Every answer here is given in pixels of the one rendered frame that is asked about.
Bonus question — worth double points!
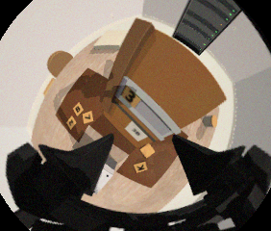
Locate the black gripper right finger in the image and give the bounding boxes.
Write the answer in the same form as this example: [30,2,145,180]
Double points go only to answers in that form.
[173,135,246,196]

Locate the grey square label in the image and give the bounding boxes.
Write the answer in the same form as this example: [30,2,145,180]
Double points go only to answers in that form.
[125,121,147,141]

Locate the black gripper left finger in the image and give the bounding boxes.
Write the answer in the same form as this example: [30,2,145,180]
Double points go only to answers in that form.
[38,134,113,196]

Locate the small white jar with orange lid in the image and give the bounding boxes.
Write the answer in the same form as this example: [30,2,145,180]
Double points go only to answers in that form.
[204,115,217,128]

